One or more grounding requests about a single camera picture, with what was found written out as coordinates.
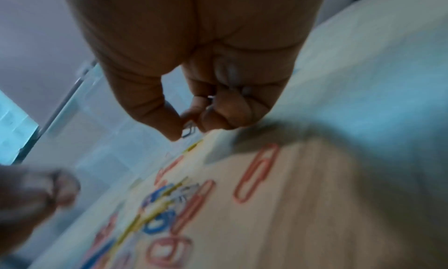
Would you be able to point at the person's right hand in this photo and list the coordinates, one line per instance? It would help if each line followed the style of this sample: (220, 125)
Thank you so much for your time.
(196, 41)

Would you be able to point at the person's left hand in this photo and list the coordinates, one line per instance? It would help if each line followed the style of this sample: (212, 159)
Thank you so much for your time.
(24, 204)

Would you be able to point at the silver paper clip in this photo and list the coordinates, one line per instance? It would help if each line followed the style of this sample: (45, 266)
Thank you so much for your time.
(189, 130)

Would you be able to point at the pile of coloured paper clips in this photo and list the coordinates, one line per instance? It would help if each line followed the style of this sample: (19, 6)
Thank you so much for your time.
(182, 204)

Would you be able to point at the grey metal frame rail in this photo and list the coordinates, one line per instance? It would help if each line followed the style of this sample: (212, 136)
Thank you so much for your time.
(64, 102)

